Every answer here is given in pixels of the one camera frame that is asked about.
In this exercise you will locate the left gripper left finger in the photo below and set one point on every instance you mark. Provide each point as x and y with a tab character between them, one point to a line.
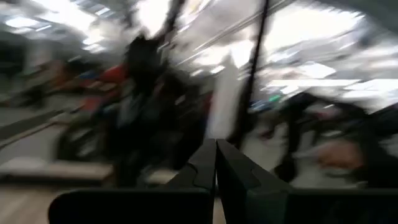
196	177

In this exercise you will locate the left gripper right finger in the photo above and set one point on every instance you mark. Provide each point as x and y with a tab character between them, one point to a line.
248	193

